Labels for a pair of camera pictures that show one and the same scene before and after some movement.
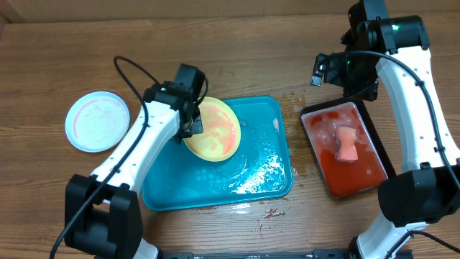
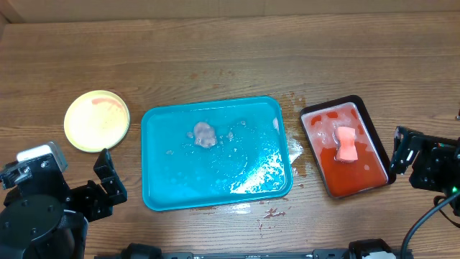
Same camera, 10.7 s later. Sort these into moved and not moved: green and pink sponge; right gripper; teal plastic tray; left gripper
Moved: right gripper; left gripper
Not moved: green and pink sponge; teal plastic tray
